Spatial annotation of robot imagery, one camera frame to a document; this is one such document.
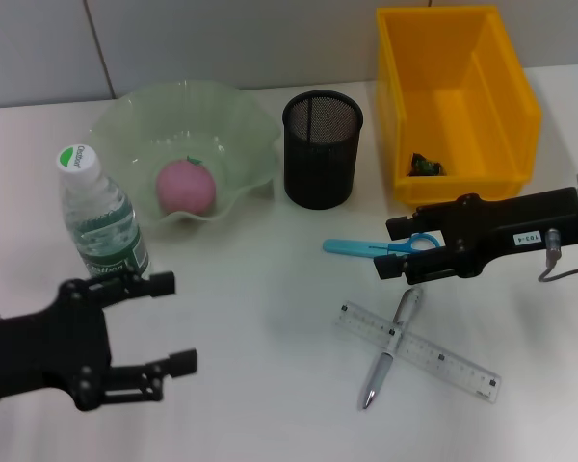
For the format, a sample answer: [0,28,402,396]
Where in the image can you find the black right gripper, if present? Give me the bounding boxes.
[373,187,578,286]

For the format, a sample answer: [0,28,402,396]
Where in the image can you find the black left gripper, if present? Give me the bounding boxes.
[0,270,199,413]

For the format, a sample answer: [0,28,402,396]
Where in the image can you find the blue scissors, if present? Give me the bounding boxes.
[322,232,440,259]

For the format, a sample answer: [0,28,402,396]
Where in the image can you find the green plastic wrapper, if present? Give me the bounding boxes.
[407,152,448,178]

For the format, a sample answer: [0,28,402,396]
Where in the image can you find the clear green-label water bottle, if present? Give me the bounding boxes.
[56,142,153,281]

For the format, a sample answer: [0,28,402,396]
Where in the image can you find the pink toy peach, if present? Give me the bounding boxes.
[155,156,218,217]

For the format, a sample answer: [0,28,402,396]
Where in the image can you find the black mesh pen holder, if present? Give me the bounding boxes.
[281,90,365,211]

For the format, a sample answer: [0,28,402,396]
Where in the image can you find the clear plastic ruler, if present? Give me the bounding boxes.
[335,300,503,403]

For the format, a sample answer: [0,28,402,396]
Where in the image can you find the silver ballpoint pen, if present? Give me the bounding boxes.
[362,287,425,410]

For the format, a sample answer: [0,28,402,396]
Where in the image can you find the green wavy glass fruit bowl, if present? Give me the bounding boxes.
[90,80,280,227]

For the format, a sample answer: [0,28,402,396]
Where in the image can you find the yellow plastic bin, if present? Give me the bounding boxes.
[376,5,543,213]

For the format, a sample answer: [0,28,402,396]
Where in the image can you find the right gripper cable with plug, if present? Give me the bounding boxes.
[538,229,578,283]

